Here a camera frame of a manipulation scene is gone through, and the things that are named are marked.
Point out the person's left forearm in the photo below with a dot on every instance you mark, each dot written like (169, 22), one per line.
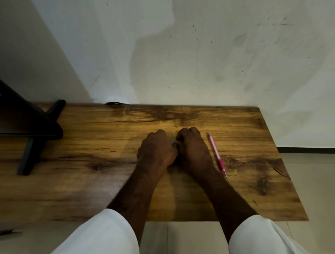
(136, 193)

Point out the person's right hand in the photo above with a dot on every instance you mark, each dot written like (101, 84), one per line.
(193, 149)

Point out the white left sleeve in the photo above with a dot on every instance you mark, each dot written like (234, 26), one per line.
(102, 233)

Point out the person's left hand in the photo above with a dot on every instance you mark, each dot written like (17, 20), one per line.
(156, 149)

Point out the pink pen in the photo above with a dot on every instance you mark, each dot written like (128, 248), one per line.
(217, 153)

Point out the black stand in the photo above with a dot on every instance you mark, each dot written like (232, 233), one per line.
(28, 123)

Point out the person's left fingers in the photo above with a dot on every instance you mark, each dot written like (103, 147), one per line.
(162, 133)

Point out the white right sleeve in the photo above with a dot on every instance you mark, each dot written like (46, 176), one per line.
(257, 236)

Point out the white sleeve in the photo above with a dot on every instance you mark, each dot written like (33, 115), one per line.
(257, 236)
(102, 233)

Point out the person's right forearm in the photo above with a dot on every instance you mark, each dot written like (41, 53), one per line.
(217, 198)

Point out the person's right fingers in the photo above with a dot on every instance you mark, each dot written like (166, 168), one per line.
(179, 138)

